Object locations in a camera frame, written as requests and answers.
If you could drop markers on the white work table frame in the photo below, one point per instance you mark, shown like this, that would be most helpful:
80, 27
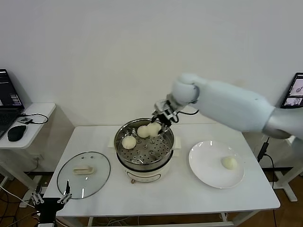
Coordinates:
90, 222

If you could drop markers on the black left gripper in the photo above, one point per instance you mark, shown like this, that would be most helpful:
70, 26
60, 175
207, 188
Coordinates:
48, 205

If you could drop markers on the white side table with sticker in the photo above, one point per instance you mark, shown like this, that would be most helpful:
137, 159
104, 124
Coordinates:
286, 182

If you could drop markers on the white side table with mouse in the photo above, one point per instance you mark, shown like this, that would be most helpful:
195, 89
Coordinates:
40, 111

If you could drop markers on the white steamed baozi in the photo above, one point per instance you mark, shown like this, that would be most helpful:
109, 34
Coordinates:
129, 142
142, 132
229, 163
154, 129

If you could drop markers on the round glass pot lid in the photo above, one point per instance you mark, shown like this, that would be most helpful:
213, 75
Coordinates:
94, 184

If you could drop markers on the black computer mouse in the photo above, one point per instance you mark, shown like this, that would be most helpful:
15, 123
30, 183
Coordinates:
16, 133

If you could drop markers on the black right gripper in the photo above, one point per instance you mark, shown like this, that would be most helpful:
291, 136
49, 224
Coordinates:
166, 112

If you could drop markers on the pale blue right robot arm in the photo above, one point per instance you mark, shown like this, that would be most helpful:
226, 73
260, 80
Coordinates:
225, 101

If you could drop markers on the grey laptop with pink screen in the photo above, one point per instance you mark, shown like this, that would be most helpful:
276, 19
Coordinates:
294, 94

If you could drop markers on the white round plate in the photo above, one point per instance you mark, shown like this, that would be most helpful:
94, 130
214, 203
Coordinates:
208, 160

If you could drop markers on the stainless steel steamer basket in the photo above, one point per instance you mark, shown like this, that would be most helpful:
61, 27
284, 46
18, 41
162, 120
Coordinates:
146, 153

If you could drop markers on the black laptop with dark screen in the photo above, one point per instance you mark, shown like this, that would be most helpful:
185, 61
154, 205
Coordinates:
7, 94

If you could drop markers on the cream electric cooker base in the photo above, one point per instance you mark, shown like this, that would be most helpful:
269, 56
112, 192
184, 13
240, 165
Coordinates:
146, 175

